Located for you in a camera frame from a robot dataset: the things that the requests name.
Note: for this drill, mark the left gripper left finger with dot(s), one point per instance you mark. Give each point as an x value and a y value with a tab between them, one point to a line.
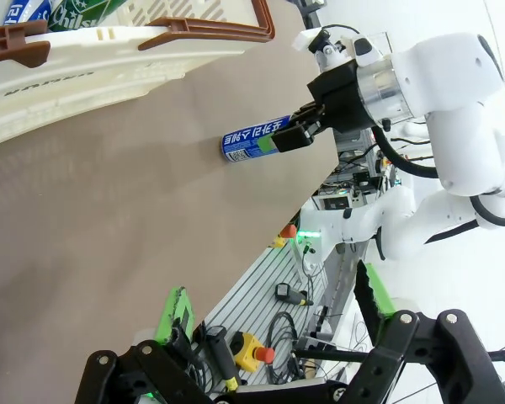
151	370

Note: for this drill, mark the aluminium slotted mounting plate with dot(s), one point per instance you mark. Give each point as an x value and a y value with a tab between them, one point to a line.
252	294

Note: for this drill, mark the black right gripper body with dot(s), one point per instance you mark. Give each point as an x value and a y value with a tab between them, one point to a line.
341	97

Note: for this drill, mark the blue drink can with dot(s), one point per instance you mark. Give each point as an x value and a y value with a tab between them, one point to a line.
244	141
25	10

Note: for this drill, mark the black handheld controller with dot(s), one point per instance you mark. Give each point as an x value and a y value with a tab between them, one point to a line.
284	291

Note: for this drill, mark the green drink can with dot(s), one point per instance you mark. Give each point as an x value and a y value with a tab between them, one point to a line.
80	14

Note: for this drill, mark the yellow emergency stop button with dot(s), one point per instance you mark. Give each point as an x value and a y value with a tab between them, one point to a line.
288	231
246	351

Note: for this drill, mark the cream shopping basket brown rim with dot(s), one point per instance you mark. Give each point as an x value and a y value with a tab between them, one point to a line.
88	84

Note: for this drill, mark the electronics rack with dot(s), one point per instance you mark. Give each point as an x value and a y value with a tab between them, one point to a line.
353	177

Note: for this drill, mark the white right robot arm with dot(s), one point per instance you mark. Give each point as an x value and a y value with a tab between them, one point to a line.
454	84

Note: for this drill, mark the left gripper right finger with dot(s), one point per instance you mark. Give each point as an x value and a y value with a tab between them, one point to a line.
425	357

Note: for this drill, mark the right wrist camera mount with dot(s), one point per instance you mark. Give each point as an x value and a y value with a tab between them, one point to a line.
305	38

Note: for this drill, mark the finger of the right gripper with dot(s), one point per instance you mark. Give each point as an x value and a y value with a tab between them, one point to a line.
290	139
309	113

